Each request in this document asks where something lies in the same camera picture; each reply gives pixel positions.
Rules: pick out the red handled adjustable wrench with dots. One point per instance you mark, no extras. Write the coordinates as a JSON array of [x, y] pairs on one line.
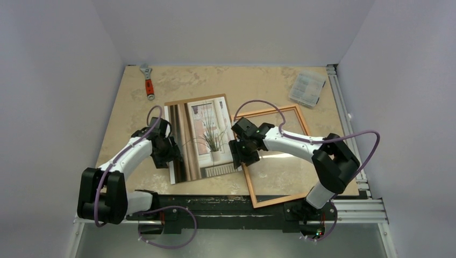
[[146, 70]]

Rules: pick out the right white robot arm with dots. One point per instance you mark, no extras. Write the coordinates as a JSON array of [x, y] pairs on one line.
[[334, 162]]

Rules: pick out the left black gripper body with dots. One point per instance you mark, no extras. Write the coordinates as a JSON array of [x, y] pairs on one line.
[[168, 152]]

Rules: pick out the aluminium rail frame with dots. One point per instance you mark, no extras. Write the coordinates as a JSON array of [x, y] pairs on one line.
[[240, 84]]

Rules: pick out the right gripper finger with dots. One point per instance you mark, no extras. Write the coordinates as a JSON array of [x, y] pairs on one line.
[[250, 158], [236, 152]]

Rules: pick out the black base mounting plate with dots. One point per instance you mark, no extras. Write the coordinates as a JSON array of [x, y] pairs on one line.
[[222, 212]]

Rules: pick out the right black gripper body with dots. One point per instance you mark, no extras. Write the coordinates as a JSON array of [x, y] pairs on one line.
[[235, 149]]

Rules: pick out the clear plastic screw box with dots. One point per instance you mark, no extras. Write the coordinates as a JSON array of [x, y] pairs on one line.
[[307, 88]]

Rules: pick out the plant photo print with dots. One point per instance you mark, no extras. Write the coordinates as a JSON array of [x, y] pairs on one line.
[[201, 128]]

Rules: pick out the copper wooden picture frame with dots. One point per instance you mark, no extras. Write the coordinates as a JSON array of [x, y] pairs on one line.
[[249, 181]]

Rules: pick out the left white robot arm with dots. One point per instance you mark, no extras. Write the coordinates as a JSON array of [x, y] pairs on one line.
[[103, 196]]

